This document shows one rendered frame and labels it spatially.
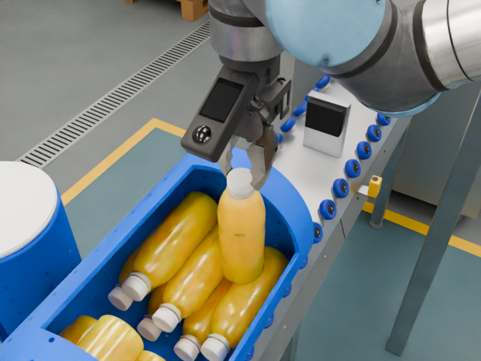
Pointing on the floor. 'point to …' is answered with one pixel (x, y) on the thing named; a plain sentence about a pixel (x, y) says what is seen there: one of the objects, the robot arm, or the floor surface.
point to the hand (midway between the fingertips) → (240, 180)
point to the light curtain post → (439, 230)
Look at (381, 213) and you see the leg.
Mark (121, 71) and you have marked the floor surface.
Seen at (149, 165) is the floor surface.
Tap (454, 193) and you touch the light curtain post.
